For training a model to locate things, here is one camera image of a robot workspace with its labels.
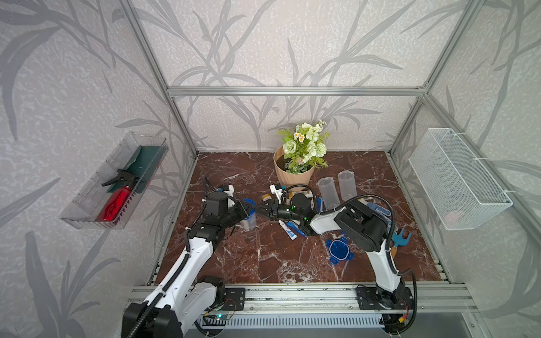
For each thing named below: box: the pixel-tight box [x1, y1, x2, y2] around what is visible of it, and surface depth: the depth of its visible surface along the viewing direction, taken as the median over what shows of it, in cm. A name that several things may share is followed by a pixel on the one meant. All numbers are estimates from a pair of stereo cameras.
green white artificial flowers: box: [277, 119, 331, 175], surface depth 87 cm
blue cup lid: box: [326, 235, 356, 266], surface depth 86 cm
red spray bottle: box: [95, 185, 132, 222], surface depth 60 cm
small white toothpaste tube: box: [278, 219, 298, 241], surface depth 91 cm
